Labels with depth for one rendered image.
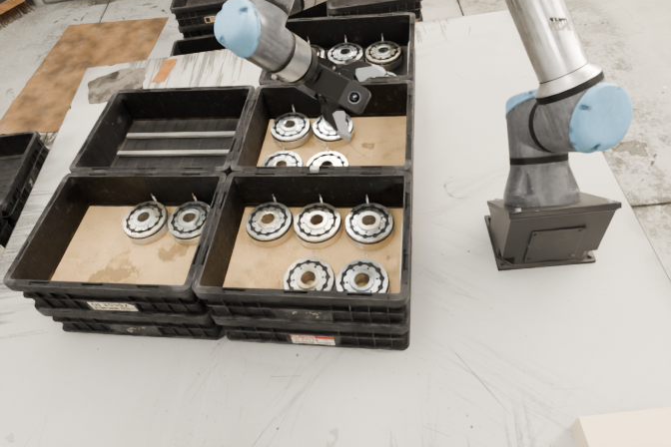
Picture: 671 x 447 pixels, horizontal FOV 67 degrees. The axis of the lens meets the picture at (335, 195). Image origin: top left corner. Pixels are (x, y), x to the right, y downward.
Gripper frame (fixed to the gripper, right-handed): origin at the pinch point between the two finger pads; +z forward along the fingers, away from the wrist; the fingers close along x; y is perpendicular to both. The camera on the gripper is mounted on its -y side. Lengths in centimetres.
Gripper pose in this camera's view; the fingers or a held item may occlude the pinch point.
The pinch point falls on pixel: (370, 108)
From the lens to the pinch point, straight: 101.7
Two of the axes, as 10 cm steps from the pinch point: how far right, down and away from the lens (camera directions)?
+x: -4.7, 8.8, 1.2
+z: 6.0, 2.2, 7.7
